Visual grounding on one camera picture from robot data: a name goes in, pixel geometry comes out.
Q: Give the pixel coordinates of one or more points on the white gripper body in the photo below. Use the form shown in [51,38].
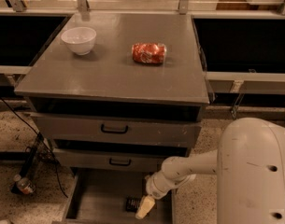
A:
[156,184]

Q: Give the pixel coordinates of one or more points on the black rxbar chocolate bar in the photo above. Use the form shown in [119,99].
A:
[132,204]

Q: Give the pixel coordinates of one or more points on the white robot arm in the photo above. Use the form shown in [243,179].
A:
[249,164]

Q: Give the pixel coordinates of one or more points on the grey top drawer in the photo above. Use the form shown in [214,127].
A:
[120,131]

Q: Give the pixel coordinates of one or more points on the grey drawer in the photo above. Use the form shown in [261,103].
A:
[120,131]
[101,196]
[113,156]

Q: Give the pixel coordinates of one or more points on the grey bottom drawer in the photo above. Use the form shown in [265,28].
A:
[101,196]

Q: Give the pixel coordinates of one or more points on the grey middle drawer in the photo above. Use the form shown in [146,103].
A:
[113,156]

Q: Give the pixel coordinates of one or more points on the grey drawer cabinet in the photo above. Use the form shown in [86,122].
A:
[107,82]

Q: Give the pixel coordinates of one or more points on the black floor stand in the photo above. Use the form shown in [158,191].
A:
[28,166]

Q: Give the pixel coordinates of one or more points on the plastic water bottle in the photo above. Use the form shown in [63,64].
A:
[24,184]

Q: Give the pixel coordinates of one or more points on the crushed red soda can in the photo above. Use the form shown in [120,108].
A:
[149,53]

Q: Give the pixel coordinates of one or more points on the white bowl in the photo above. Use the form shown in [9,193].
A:
[79,40]

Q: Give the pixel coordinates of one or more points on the right black bin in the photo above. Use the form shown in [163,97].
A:
[242,45]

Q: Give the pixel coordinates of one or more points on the black bin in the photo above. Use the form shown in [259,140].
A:
[23,38]
[242,45]

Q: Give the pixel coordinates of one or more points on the left black bin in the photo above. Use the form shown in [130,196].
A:
[23,38]

